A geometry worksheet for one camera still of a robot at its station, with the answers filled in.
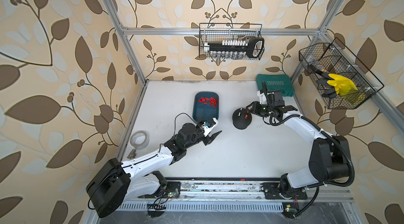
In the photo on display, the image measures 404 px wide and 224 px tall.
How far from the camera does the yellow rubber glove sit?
0.67 m

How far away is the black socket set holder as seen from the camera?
32.4 inches

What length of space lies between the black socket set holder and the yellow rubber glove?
0.35 metres
